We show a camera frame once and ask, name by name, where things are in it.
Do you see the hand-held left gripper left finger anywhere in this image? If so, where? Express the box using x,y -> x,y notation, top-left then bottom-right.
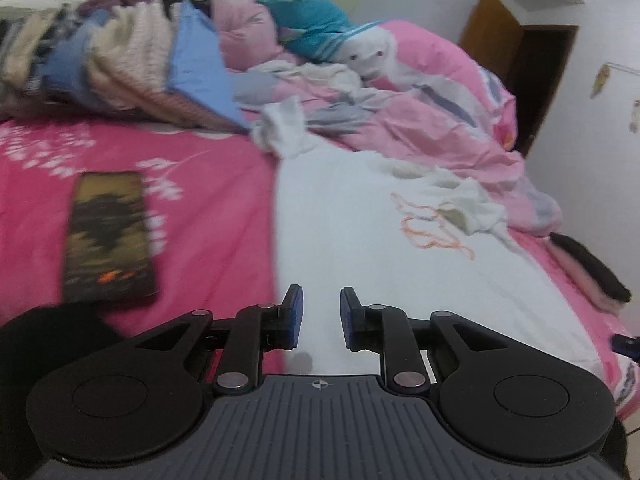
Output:
133,284 -> 306,397

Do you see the wooden door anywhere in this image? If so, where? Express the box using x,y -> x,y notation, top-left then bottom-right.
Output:
459,0 -> 580,159

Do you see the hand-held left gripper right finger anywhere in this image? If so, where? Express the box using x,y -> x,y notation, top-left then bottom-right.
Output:
340,287 -> 509,397

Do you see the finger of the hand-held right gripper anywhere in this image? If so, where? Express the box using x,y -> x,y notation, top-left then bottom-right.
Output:
610,332 -> 640,362

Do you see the smartphone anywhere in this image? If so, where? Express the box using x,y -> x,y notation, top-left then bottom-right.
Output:
61,171 -> 160,304

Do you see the white sweatshirt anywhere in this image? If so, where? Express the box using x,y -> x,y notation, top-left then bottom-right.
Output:
250,97 -> 609,377

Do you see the black folded garment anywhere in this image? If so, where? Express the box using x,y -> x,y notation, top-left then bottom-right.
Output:
550,232 -> 632,304

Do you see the light blue folded cloth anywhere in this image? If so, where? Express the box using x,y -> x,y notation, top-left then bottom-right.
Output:
167,0 -> 252,132

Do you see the teal striped cloth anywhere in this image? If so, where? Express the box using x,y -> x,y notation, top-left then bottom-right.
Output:
255,0 -> 386,64

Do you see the pink printed quilt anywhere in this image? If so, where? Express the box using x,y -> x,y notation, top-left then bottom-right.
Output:
210,0 -> 564,234

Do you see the stack of folded clothes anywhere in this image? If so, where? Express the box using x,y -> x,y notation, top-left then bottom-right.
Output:
0,0 -> 241,133

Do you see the cream knitted garment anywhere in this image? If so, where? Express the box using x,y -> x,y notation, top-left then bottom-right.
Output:
247,60 -> 362,92

